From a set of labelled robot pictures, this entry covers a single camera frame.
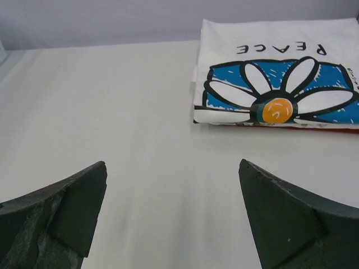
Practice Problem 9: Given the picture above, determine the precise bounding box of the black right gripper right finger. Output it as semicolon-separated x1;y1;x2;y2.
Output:
238;159;358;268

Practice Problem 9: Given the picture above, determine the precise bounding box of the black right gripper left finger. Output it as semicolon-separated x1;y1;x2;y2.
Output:
1;161;107;268

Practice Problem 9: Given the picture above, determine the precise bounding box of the red folded t-shirt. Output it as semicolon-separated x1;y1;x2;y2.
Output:
234;124;359;135

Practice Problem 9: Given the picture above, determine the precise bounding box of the white flower print t-shirt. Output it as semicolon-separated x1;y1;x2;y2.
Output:
193;18;358;133

